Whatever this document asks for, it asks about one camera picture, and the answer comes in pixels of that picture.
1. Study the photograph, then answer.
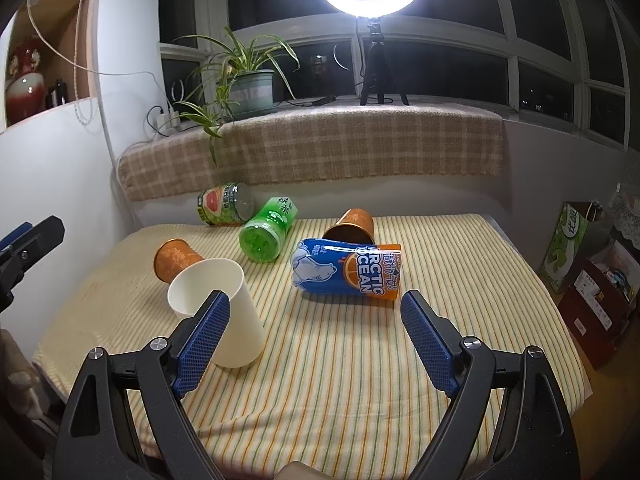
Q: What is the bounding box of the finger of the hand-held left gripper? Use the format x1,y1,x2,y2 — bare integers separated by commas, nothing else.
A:
0,215,66,312

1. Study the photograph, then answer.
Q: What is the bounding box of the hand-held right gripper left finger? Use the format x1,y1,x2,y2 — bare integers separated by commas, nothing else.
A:
52,289,231,480

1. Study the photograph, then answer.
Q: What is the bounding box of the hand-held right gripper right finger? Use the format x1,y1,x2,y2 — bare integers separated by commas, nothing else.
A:
400,289,582,480

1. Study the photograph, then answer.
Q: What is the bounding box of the white paper cup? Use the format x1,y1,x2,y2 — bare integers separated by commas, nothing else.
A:
167,257,265,369

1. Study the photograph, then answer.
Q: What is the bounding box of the orange paper cup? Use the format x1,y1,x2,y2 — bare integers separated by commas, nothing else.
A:
153,239,205,284
322,208,376,245

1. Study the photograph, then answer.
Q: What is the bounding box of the blue and orange drink can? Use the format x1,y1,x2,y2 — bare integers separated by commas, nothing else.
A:
291,238,403,306

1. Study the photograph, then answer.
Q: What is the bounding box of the green plastic bottle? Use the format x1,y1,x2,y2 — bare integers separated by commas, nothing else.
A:
238,197,300,263

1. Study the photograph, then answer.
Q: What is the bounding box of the green can with red label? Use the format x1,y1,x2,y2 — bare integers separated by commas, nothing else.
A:
197,182,256,227

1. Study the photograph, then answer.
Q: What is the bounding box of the small dark bottle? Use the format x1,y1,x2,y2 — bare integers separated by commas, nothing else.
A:
46,78,70,110

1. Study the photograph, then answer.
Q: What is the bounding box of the red ceramic vase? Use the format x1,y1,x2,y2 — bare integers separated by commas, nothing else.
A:
5,35,49,126

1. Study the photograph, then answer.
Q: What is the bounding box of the red cardboard box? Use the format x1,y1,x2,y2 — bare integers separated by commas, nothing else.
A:
556,239,640,372

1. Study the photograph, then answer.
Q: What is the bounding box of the green white carton box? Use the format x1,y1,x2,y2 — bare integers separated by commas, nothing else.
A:
538,201,609,294

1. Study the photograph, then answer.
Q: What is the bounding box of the white power strip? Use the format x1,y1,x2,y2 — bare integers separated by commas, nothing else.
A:
154,104,184,134

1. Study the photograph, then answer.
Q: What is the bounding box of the plaid cloth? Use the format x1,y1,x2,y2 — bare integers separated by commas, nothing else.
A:
117,104,504,204

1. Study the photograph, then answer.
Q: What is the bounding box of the wooden shelf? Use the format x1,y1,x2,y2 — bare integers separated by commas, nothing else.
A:
0,0,99,134

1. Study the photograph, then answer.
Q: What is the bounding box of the white lace cloth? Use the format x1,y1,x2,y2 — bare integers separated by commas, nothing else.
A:
607,180,640,247

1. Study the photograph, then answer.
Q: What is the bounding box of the potted spider plant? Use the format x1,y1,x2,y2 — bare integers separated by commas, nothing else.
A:
170,26,301,165

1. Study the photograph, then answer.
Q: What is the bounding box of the black tripod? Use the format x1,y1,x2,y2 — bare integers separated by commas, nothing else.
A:
357,16,410,107

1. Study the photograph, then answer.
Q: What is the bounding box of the white cable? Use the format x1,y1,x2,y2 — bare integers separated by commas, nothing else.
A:
27,0,168,136

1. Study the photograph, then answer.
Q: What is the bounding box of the black cable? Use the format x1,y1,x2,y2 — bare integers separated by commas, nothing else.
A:
284,94,362,109

